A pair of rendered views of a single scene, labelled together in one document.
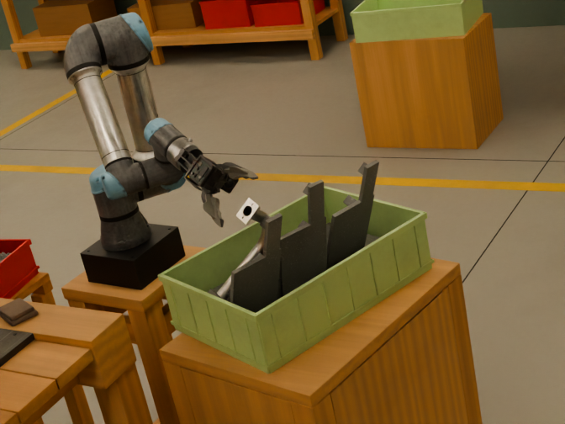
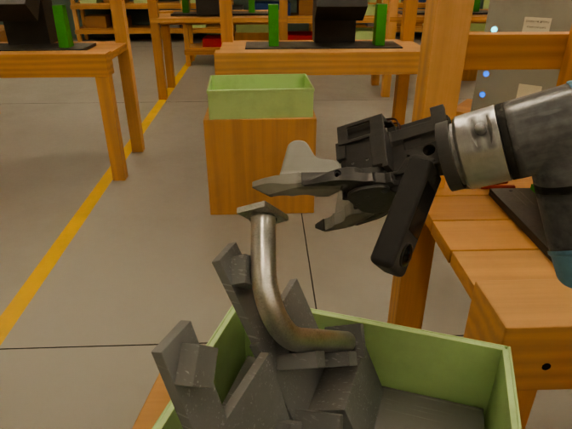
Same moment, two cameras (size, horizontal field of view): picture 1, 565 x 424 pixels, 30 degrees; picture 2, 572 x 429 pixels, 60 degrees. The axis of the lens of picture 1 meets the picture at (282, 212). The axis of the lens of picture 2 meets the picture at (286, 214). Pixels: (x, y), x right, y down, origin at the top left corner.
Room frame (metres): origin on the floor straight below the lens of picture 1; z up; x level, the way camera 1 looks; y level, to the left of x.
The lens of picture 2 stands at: (2.78, -0.21, 1.45)
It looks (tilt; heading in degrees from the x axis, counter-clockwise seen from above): 27 degrees down; 143
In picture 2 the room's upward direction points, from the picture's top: straight up
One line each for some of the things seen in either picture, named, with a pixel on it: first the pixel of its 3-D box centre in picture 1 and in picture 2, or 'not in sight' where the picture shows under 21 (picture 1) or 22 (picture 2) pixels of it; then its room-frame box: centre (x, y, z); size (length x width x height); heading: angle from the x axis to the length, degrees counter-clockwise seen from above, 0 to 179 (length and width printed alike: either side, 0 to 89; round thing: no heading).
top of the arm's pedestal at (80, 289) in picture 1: (136, 272); not in sight; (2.85, 0.46, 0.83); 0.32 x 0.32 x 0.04; 52
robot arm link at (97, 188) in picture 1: (114, 187); not in sight; (2.85, 0.46, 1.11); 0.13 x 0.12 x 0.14; 106
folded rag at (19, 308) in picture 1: (17, 310); not in sight; (2.59, 0.77, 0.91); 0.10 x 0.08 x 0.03; 32
